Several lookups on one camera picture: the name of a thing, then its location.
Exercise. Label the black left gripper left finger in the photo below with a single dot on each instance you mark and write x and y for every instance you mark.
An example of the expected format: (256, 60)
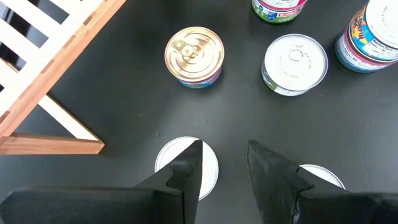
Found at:
(174, 193)

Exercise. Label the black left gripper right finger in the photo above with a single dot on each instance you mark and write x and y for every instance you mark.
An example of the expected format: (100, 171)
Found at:
(280, 186)

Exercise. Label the wooden slatted shelf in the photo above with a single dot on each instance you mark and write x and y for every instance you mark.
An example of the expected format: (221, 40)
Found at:
(46, 62)

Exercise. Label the white-lidded flat can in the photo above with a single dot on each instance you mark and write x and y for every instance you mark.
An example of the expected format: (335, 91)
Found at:
(326, 175)
(295, 62)

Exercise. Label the black table mat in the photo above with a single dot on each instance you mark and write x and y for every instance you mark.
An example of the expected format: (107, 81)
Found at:
(130, 102)

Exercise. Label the cream-lidded can with purple side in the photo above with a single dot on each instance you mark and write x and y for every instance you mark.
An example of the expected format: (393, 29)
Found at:
(194, 56)

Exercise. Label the silver-lidded can with pink side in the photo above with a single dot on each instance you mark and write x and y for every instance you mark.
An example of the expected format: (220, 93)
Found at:
(276, 12)

